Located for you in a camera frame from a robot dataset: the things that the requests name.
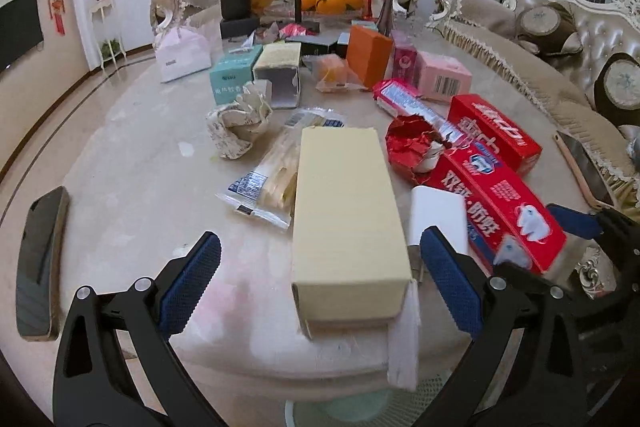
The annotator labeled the teal tissue box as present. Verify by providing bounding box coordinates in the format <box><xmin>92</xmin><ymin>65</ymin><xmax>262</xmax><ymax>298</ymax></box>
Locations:
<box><xmin>209</xmin><ymin>44</ymin><xmax>262</xmax><ymax>105</ymax></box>

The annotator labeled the pile of oranges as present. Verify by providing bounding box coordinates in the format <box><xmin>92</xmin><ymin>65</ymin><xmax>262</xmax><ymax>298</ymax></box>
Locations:
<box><xmin>302</xmin><ymin>0</ymin><xmax>367</xmax><ymax>15</ymax></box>

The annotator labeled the pink box with barcode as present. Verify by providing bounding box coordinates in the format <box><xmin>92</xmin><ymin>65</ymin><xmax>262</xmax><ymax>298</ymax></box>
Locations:
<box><xmin>416</xmin><ymin>51</ymin><xmax>472</xmax><ymax>103</ymax></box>

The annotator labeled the pink white tissue pack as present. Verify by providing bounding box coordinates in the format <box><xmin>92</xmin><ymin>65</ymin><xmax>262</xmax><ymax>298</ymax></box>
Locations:
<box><xmin>154</xmin><ymin>26</ymin><xmax>212</xmax><ymax>83</ymax></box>

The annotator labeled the black box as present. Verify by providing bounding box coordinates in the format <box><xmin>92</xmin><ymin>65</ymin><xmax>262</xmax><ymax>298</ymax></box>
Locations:
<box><xmin>220</xmin><ymin>0</ymin><xmax>252</xmax><ymax>20</ymax></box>

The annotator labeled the red chinese knot decoration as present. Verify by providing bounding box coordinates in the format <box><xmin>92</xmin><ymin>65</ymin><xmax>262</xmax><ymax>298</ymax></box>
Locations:
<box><xmin>48</xmin><ymin>0</ymin><xmax>65</xmax><ymax>36</ymax></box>

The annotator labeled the white side stand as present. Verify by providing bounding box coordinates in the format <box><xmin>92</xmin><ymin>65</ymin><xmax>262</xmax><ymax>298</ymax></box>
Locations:
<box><xmin>89</xmin><ymin>0</ymin><xmax>127</xmax><ymax>72</ymax></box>

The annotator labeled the black smartphone on table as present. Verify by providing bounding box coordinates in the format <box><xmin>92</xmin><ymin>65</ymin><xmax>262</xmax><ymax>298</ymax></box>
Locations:
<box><xmin>15</xmin><ymin>186</ymin><xmax>70</xmax><ymax>341</ymax></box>

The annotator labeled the clear bag with orange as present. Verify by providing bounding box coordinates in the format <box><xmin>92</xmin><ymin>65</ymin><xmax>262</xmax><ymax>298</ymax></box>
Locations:
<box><xmin>302</xmin><ymin>53</ymin><xmax>367</xmax><ymax>93</ymax></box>

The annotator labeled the open cream carton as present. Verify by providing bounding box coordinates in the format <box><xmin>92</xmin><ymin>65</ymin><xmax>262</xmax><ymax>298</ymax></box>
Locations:
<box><xmin>253</xmin><ymin>42</ymin><xmax>302</xmax><ymax>109</ymax></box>

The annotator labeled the red white snack packet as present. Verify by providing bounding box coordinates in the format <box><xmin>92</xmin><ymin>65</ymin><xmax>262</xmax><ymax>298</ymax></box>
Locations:
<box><xmin>372</xmin><ymin>79</ymin><xmax>466</xmax><ymax>145</ymax></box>

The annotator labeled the orange cardboard box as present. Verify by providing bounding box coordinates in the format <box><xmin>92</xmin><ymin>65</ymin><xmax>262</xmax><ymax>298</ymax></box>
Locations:
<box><xmin>346</xmin><ymin>25</ymin><xmax>393</xmax><ymax>89</ymax></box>

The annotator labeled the red toothpaste box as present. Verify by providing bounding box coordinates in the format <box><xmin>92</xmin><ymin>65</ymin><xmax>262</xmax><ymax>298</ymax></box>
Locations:
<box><xmin>426</xmin><ymin>142</ymin><xmax>566</xmax><ymax>275</ymax></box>
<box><xmin>447</xmin><ymin>94</ymin><xmax>542</xmax><ymax>176</ymax></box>

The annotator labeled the long cream cardboard box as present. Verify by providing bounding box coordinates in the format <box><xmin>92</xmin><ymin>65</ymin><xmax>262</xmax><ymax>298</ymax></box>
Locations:
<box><xmin>292</xmin><ymin>127</ymin><xmax>412</xmax><ymax>333</ymax></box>

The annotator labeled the white small box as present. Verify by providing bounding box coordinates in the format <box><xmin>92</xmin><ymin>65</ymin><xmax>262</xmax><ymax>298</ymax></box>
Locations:
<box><xmin>407</xmin><ymin>185</ymin><xmax>469</xmax><ymax>255</ymax></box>

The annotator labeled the wall mounted black television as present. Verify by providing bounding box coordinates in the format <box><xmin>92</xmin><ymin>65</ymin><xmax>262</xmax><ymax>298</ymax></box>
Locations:
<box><xmin>0</xmin><ymin>0</ymin><xmax>43</xmax><ymax>70</ymax></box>

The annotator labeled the clear plastic snack wrapper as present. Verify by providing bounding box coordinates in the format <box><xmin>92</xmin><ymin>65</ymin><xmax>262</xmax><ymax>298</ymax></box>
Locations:
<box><xmin>217</xmin><ymin>107</ymin><xmax>345</xmax><ymax>231</ymax></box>

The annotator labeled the magenta cosmetics box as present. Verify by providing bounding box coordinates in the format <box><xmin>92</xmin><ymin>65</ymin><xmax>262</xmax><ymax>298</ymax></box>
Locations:
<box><xmin>390</xmin><ymin>30</ymin><xmax>418</xmax><ymax>86</ymax></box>

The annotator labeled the ornate cream sofa right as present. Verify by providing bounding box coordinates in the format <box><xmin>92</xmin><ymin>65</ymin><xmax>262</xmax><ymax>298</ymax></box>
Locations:
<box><xmin>428</xmin><ymin>0</ymin><xmax>639</xmax><ymax>219</ymax></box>

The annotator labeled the phone in tan case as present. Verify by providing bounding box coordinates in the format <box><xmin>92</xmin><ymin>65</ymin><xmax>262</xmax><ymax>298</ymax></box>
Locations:
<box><xmin>553</xmin><ymin>131</ymin><xmax>618</xmax><ymax>210</ymax></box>

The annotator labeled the crumpled red wrapper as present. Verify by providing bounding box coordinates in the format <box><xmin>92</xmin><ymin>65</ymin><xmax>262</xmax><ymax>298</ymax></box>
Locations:
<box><xmin>385</xmin><ymin>115</ymin><xmax>452</xmax><ymax>185</ymax></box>

